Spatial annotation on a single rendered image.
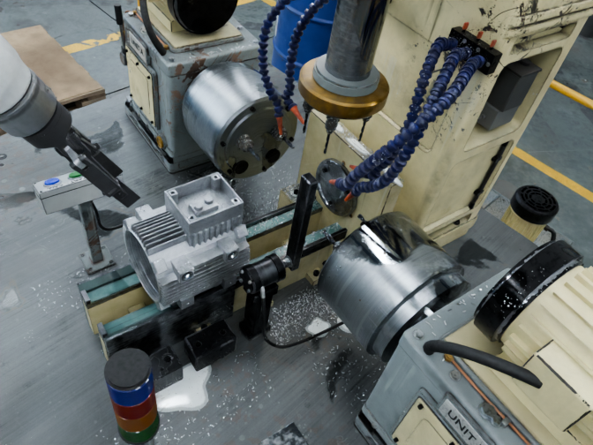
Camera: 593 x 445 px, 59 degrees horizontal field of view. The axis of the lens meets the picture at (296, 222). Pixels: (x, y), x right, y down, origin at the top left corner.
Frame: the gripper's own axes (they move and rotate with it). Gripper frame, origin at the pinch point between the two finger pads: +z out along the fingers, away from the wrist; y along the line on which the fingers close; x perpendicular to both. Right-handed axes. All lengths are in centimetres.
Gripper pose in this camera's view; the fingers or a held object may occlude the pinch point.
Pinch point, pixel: (116, 180)
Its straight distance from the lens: 99.8
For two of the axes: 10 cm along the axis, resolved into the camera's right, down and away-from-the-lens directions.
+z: 2.9, 4.1, 8.7
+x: -7.7, 6.3, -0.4
